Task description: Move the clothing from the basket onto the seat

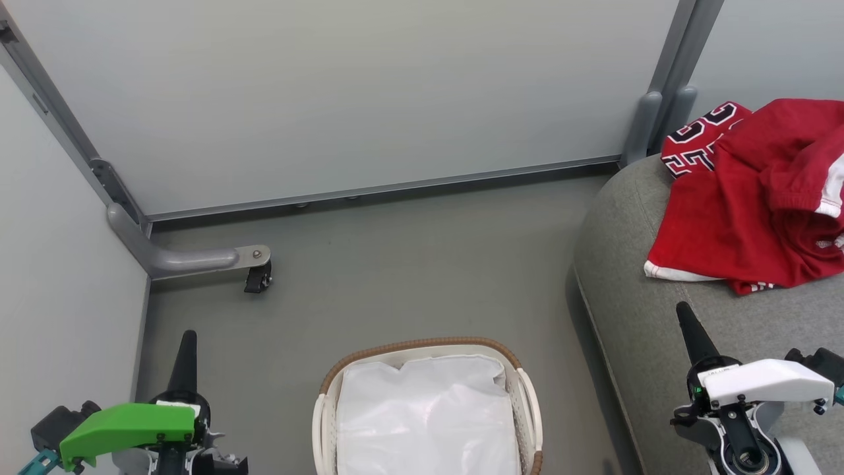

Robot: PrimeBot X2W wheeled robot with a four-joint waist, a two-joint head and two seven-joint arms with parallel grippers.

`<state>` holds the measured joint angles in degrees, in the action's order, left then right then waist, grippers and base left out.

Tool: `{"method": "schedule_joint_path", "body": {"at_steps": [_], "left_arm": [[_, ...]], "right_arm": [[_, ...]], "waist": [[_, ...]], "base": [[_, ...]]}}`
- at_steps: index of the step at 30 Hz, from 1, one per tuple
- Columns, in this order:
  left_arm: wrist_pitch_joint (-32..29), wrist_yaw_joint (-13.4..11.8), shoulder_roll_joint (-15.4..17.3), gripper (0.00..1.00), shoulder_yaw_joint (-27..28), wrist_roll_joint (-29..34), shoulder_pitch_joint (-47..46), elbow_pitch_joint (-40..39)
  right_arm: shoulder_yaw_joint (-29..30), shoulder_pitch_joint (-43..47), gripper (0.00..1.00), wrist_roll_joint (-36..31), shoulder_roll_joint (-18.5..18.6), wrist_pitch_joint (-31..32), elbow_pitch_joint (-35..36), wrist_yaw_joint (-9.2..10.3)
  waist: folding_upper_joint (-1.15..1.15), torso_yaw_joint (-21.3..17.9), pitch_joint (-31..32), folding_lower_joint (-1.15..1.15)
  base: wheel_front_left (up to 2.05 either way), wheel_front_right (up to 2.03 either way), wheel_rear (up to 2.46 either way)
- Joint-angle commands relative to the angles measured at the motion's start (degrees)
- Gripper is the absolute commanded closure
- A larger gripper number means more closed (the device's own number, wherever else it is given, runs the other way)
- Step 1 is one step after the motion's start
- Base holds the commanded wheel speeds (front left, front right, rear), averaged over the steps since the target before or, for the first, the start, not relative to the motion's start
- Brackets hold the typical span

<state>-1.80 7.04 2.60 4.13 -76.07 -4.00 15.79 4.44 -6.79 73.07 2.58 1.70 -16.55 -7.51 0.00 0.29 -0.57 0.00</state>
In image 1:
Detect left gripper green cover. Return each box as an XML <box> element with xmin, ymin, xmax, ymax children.
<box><xmin>59</xmin><ymin>329</ymin><xmax>219</xmax><ymax>473</ymax></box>

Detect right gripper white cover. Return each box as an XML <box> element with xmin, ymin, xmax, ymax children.
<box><xmin>676</xmin><ymin>301</ymin><xmax>835</xmax><ymax>414</ymax></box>

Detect red sweatshirt with black numerals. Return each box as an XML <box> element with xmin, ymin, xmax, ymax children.
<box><xmin>644</xmin><ymin>101</ymin><xmax>818</xmax><ymax>296</ymax></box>

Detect white laundry basket brown rim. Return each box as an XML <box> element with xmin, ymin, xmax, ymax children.
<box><xmin>312</xmin><ymin>337</ymin><xmax>544</xmax><ymax>475</ymax></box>

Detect grey fabric sofa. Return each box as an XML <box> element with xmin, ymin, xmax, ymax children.
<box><xmin>572</xmin><ymin>153</ymin><xmax>844</xmax><ymax>475</ymax></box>

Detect black caster wheel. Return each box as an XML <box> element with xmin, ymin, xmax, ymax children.
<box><xmin>243</xmin><ymin>261</ymin><xmax>273</xmax><ymax>294</ymax></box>

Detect red pants with white stripe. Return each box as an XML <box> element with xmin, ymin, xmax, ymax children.
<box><xmin>715</xmin><ymin>98</ymin><xmax>844</xmax><ymax>291</ymax></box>

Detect white crumpled cloth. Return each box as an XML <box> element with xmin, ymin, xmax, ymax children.
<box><xmin>335</xmin><ymin>355</ymin><xmax>522</xmax><ymax>475</ymax></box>

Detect grey partition post with foot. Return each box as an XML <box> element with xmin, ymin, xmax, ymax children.
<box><xmin>0</xmin><ymin>20</ymin><xmax>272</xmax><ymax>282</ymax></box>

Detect grey metal partition post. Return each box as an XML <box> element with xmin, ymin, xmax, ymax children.
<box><xmin>621</xmin><ymin>0</ymin><xmax>726</xmax><ymax>167</ymax></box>

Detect grey partition bottom rail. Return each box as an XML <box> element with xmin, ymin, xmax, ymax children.
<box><xmin>146</xmin><ymin>154</ymin><xmax>624</xmax><ymax>223</ymax></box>

